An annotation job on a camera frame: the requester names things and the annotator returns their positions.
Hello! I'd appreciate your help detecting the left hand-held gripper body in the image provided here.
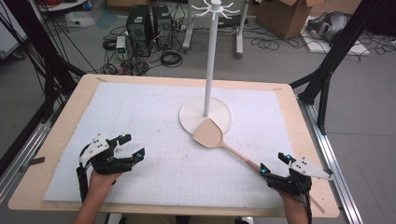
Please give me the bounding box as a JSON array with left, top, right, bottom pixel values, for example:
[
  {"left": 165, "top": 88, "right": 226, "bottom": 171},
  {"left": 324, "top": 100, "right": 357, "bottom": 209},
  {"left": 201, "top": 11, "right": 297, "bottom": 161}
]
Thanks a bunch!
[{"left": 78, "top": 133, "right": 134, "bottom": 176}]

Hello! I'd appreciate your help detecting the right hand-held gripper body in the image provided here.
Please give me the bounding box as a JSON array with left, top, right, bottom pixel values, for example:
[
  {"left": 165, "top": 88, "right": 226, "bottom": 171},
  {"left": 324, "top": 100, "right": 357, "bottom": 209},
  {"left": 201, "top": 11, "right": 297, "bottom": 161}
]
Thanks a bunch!
[{"left": 264, "top": 157, "right": 334, "bottom": 198}]

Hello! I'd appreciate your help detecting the wooden spatula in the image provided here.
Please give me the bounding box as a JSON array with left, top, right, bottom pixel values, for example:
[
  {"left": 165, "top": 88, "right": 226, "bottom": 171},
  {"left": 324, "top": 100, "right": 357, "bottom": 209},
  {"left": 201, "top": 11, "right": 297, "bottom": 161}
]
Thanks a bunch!
[{"left": 191, "top": 118, "right": 326, "bottom": 215}]

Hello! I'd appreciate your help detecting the white hook rack stand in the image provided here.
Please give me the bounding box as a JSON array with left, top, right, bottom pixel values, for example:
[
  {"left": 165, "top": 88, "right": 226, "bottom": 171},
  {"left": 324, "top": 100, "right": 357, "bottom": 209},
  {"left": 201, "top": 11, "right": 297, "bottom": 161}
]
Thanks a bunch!
[{"left": 178, "top": 0, "right": 241, "bottom": 135}]

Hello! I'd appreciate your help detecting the person's right hand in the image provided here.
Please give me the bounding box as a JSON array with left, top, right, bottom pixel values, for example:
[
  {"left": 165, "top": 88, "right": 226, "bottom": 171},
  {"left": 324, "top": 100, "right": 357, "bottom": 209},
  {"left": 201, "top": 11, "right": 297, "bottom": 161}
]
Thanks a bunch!
[{"left": 278, "top": 189, "right": 311, "bottom": 213}]

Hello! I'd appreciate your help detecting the person's left hand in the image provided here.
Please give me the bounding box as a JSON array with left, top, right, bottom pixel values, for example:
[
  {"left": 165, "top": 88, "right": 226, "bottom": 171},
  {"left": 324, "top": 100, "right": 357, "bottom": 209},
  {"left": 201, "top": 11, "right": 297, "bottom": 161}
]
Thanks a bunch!
[{"left": 88, "top": 169, "right": 124, "bottom": 203}]

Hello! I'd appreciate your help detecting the white grid mat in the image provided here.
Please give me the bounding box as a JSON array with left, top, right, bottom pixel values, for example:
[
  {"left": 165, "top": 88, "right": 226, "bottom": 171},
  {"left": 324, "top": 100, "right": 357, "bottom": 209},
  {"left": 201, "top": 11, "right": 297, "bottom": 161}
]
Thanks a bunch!
[{"left": 42, "top": 81, "right": 295, "bottom": 210}]

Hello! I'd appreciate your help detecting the black tape strip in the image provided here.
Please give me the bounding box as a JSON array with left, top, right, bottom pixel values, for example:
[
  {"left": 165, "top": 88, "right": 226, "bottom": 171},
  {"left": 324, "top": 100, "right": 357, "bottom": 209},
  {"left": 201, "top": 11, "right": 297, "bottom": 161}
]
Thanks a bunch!
[{"left": 19, "top": 156, "right": 46, "bottom": 174}]

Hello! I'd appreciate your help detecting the small white device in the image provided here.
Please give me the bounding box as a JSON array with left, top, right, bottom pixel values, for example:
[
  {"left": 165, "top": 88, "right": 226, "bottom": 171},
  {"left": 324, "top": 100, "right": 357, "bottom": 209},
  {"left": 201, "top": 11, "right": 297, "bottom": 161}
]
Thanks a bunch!
[{"left": 115, "top": 35, "right": 127, "bottom": 60}]

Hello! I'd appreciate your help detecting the black computer tower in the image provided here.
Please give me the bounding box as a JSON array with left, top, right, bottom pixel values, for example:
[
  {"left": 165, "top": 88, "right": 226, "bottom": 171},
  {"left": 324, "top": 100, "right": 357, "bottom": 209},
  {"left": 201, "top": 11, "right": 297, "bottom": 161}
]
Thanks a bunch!
[
  {"left": 151, "top": 4, "right": 174, "bottom": 50},
  {"left": 125, "top": 4, "right": 154, "bottom": 59}
]

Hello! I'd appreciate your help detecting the white foam board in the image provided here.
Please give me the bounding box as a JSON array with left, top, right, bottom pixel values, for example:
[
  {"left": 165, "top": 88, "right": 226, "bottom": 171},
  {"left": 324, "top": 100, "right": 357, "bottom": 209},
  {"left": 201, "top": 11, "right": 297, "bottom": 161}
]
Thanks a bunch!
[{"left": 300, "top": 15, "right": 372, "bottom": 57}]

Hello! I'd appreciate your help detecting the white stand leg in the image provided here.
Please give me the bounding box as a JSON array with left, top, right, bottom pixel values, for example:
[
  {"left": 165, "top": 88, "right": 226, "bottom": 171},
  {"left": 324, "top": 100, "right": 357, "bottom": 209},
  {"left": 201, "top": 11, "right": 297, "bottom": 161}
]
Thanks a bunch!
[
  {"left": 181, "top": 0, "right": 196, "bottom": 53},
  {"left": 234, "top": 0, "right": 250, "bottom": 60}
]

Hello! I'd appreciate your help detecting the grey bag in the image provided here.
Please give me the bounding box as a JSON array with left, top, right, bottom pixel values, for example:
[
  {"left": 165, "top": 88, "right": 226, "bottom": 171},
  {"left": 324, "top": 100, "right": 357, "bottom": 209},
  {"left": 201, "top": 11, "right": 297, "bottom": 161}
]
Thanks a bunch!
[{"left": 306, "top": 11, "right": 352, "bottom": 43}]

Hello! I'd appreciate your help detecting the cardboard box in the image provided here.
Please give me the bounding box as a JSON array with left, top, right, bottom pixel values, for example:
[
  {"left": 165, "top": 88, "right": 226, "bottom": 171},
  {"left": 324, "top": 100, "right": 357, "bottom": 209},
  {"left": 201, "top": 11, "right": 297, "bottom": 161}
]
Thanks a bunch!
[{"left": 255, "top": 0, "right": 327, "bottom": 41}]

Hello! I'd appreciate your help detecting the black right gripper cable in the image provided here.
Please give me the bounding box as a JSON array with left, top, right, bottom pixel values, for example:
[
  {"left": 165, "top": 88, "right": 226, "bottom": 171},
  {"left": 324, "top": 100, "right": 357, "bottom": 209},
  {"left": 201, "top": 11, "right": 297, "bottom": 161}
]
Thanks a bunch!
[{"left": 303, "top": 186, "right": 314, "bottom": 224}]

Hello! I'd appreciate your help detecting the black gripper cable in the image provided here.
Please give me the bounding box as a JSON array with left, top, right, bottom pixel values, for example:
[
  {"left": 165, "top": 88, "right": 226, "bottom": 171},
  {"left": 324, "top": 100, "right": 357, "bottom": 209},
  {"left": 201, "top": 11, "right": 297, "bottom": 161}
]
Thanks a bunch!
[
  {"left": 76, "top": 166, "right": 90, "bottom": 203},
  {"left": 303, "top": 186, "right": 314, "bottom": 224}
]

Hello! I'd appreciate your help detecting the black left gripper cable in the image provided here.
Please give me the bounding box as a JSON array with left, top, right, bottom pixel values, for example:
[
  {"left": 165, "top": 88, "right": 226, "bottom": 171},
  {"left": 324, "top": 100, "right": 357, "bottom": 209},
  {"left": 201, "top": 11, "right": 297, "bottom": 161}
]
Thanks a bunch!
[{"left": 76, "top": 166, "right": 90, "bottom": 203}]

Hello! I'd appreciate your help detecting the aluminium rail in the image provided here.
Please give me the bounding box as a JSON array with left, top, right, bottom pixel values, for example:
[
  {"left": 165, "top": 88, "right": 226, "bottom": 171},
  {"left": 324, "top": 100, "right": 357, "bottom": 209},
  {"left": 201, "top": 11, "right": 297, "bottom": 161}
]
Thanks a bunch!
[
  {"left": 298, "top": 99, "right": 364, "bottom": 224},
  {"left": 0, "top": 119, "right": 53, "bottom": 200}
]

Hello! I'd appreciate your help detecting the coiled black cable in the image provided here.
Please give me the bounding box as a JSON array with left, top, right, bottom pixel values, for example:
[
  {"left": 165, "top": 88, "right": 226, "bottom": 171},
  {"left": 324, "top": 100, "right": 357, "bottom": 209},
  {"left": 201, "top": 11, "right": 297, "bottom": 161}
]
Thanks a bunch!
[{"left": 159, "top": 49, "right": 184, "bottom": 69}]

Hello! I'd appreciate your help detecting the black metal frame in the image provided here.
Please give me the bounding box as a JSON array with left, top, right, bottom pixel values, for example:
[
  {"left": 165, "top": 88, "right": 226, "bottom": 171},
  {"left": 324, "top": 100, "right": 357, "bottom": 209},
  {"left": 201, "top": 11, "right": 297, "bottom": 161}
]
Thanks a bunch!
[
  {"left": 289, "top": 0, "right": 396, "bottom": 136},
  {"left": 0, "top": 0, "right": 87, "bottom": 120}
]

